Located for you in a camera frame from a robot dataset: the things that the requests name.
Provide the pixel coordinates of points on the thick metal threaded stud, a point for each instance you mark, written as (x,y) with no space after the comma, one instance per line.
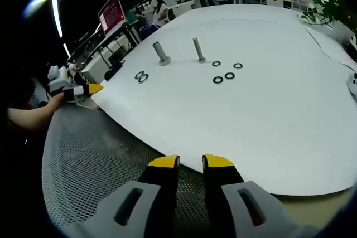
(160,53)

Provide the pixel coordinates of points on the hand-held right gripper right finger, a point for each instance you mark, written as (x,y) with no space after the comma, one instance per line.
(240,201)

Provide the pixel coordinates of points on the thin metal threaded stud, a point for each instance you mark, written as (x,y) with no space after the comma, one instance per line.
(198,49)

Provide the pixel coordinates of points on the person's left hand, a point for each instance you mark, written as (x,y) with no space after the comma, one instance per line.
(56,101)

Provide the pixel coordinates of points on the white work board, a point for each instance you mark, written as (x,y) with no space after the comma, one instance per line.
(251,126)

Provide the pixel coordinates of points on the red screen monitor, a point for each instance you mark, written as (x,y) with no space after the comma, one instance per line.
(111,12)

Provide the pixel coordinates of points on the black desk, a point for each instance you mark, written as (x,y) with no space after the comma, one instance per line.
(111,38)

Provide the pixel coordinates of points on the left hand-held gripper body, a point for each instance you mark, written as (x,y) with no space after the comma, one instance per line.
(57,80)

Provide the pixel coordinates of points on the small metal washer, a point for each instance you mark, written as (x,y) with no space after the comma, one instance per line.
(225,76)
(214,80)
(213,63)
(234,66)

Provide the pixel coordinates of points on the green potted plant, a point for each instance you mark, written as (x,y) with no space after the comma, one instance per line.
(333,1)

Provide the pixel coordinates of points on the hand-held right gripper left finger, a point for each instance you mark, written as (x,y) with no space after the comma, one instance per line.
(139,201)

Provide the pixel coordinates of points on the ceiling light strip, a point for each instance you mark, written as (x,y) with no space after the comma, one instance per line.
(56,6)

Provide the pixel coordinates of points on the white controller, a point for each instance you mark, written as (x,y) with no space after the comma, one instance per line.
(353,84)

